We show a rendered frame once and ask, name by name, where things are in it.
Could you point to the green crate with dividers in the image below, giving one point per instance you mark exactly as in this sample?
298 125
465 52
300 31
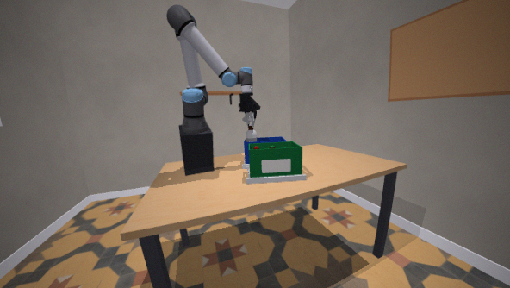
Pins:
283 160

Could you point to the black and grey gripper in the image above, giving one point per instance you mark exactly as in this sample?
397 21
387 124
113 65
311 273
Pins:
247 107

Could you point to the blue crate with dividers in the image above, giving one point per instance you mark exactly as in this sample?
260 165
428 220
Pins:
261 140

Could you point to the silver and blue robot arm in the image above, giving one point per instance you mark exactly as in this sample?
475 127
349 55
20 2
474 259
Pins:
192 42

